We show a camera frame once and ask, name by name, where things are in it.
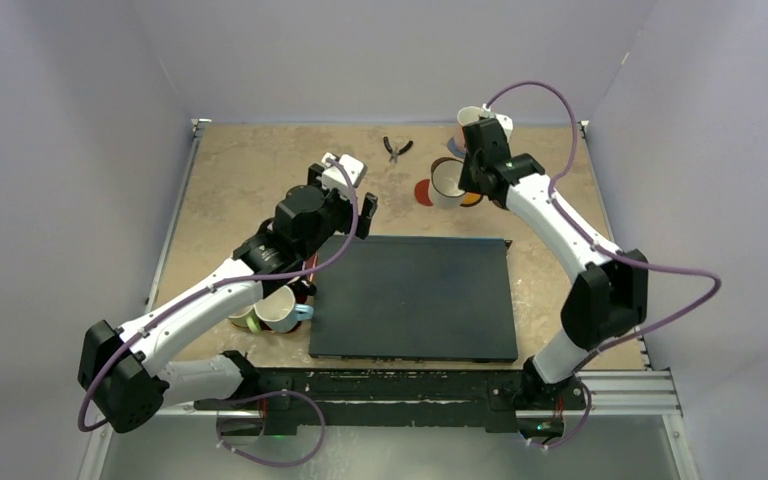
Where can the pink handled white mug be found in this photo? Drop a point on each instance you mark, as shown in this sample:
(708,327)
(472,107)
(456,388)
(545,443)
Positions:
(466,116)

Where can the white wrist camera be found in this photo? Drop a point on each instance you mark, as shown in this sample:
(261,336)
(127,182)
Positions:
(505,121)
(342,173)

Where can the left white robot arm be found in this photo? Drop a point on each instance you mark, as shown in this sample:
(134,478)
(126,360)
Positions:
(128,372)

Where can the orange smiley coaster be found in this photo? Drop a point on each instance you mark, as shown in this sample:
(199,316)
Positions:
(471,199)

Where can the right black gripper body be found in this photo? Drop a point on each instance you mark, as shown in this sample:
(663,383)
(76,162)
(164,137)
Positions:
(485,140)

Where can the black pliers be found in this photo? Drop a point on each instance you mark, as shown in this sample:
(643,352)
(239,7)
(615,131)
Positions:
(394,150)

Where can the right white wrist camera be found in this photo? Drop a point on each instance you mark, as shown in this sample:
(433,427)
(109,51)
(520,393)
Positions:
(505,121)

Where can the red apple coaster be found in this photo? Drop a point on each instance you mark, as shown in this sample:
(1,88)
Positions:
(421,193)

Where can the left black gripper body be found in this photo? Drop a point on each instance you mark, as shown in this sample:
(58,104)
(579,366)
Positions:
(336,216)

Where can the green handled white mug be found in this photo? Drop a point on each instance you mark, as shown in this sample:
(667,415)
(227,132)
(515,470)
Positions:
(246,319)

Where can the dark rectangular board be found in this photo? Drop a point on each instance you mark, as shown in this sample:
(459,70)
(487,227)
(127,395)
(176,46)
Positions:
(416,298)

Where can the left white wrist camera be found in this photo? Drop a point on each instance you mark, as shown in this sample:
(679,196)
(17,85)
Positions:
(342,173)

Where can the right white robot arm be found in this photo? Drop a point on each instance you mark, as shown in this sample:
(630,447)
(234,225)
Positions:
(609,287)

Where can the red tray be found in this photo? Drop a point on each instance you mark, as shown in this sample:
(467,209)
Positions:
(311,263)

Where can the grey white mug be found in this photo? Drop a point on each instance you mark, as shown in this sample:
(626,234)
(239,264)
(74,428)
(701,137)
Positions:
(444,190)

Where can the black handled white mug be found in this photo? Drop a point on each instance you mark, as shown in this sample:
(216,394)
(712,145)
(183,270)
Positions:
(303,289)

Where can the blue grey coaster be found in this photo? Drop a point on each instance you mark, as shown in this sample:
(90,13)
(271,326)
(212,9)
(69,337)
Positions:
(454,150)

